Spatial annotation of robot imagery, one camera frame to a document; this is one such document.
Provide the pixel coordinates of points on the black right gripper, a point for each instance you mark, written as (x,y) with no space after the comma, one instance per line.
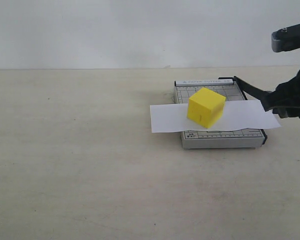
(285,99)

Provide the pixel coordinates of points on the black cutter blade lever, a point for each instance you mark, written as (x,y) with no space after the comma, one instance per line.
(252,90)

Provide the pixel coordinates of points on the white paper sheet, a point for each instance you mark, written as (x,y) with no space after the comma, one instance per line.
(237,115)

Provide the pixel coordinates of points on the yellow foam cube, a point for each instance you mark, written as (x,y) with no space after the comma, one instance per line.
(205,107)

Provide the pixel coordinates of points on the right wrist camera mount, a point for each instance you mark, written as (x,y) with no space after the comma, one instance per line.
(286,39)

